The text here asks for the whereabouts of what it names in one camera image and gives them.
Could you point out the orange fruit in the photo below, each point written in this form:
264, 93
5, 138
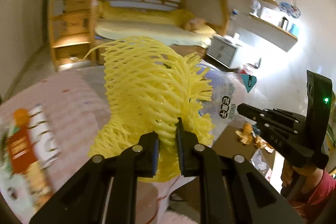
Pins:
21, 116

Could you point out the clear printed plastic bag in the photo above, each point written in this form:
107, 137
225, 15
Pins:
228, 91

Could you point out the wooden wall shelf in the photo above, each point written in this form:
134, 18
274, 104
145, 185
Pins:
268, 25

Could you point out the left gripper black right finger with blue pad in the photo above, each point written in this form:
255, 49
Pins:
231, 189

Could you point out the yellow foam fruit net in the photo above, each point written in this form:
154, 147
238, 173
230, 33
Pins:
150, 88

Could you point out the white nightstand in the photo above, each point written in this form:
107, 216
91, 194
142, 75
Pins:
225, 52

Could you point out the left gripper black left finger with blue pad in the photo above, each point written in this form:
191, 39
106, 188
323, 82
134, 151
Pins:
103, 190

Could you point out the white desk fan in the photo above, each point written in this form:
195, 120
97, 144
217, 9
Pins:
255, 6

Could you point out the wooden stair drawers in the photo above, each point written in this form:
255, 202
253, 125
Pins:
70, 24

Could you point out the pink checkered tablecloth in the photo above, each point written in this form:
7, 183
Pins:
75, 106

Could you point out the plush toy on bed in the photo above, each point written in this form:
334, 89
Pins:
194, 24

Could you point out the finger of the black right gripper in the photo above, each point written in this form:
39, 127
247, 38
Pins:
280, 115
253, 113

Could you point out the red snack box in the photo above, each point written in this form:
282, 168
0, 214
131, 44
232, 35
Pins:
26, 152

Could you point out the wooden bunk bed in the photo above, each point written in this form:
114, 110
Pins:
162, 20

